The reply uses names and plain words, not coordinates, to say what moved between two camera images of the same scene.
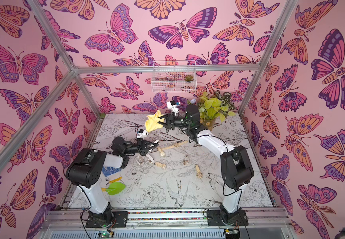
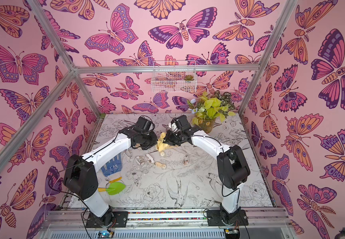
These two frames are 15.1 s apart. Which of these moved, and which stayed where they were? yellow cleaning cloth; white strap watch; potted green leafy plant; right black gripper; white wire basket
Moved: right black gripper; yellow cleaning cloth
Stayed: white wire basket; potted green leafy plant; white strap watch
